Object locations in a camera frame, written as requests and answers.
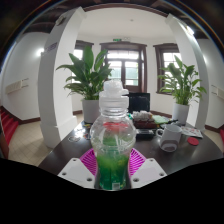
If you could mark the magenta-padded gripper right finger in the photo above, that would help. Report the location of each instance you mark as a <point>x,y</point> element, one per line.
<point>148,171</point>

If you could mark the white mug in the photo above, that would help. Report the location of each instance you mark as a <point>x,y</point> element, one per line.
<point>171,136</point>

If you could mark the black flat device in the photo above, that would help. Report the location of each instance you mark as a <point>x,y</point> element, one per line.
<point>145,134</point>

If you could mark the clear bottle with green drink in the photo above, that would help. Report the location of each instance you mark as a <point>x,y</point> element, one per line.
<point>112,143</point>

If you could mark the red carpeted staircase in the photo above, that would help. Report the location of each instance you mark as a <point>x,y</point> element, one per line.
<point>8,125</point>

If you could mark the wall lamp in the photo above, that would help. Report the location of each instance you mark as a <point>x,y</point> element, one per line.
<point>40,52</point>

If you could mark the green cloth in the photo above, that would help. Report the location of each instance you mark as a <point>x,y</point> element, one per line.
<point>160,119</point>

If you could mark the dark wooden double door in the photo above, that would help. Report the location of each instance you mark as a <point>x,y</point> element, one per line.
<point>131,66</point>

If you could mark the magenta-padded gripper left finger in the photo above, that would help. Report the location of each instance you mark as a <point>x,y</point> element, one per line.
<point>75,171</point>

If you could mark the potted plant in white pot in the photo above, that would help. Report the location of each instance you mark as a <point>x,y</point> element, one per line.
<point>90,76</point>
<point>182,86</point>

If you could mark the printed paper leaflet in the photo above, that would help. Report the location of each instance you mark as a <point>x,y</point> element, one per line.
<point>193,131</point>

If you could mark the green exit sign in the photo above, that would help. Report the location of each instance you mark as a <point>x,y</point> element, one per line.
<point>117,39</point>

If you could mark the flat round red coaster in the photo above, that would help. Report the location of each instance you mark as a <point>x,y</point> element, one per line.
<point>193,141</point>

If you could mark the black chair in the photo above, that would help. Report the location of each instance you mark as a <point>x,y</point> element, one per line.
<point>140,102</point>

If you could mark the wooden tray with jars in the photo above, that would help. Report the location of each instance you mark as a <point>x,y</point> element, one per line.
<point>144,119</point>

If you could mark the white wall radiator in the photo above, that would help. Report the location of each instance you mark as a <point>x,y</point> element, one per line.
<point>16,86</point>
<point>218,92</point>

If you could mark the dark framed window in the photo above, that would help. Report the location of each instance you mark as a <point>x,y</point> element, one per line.
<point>79,53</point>
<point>170,60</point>

